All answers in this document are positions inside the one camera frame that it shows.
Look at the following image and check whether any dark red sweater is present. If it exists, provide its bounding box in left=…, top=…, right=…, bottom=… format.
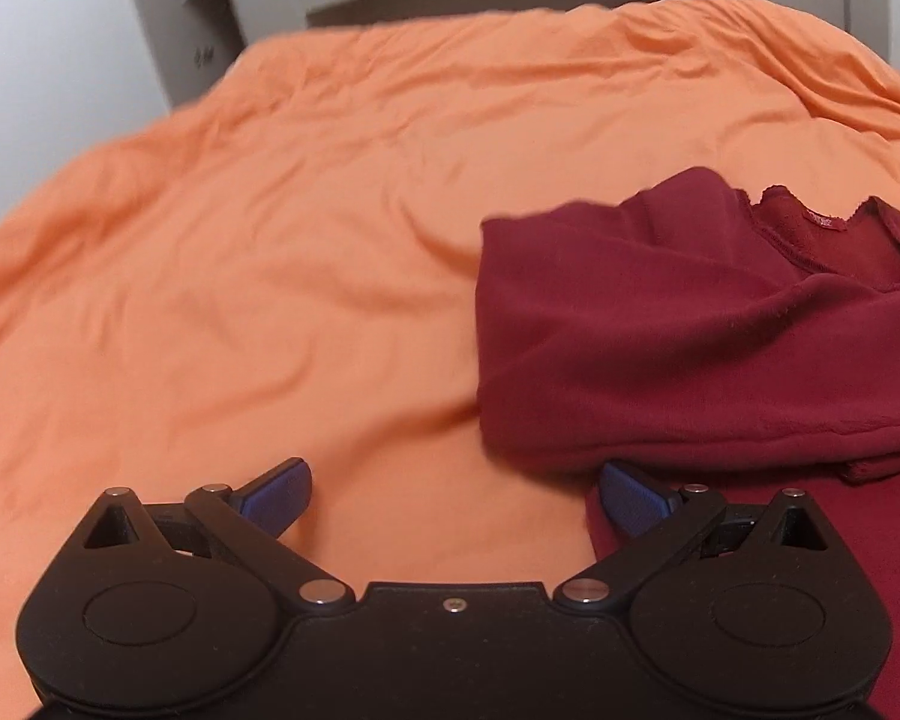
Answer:
left=475, top=167, right=900, bottom=718

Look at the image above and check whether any orange duvet cover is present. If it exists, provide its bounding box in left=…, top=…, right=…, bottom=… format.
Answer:
left=0, top=0, right=900, bottom=718

